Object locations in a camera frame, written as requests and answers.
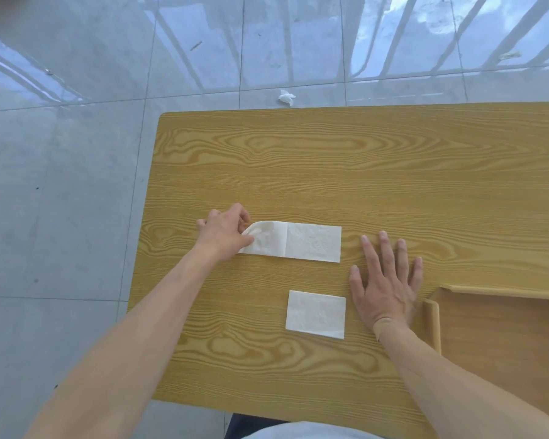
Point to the person's right hand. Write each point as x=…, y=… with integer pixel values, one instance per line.
x=389, y=292

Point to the person's left hand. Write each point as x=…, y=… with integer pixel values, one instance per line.
x=222, y=235

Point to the white paper napkin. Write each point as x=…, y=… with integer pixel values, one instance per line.
x=315, y=314
x=311, y=242

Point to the wooden tray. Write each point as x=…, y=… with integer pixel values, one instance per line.
x=498, y=342

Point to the person's left forearm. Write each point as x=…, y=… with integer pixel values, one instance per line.
x=123, y=347

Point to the person's right forearm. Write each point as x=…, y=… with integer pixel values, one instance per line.
x=466, y=397

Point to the beige adhesive bandage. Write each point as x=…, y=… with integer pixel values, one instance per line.
x=383, y=326

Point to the crumpled white tissue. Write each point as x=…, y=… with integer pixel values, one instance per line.
x=287, y=97

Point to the white shirt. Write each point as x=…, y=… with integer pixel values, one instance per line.
x=311, y=432

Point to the small dark twig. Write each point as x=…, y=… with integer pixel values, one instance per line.
x=196, y=45

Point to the dark blue trousers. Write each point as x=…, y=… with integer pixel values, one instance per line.
x=242, y=427

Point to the small pale litter scrap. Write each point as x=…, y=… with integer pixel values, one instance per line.
x=510, y=54

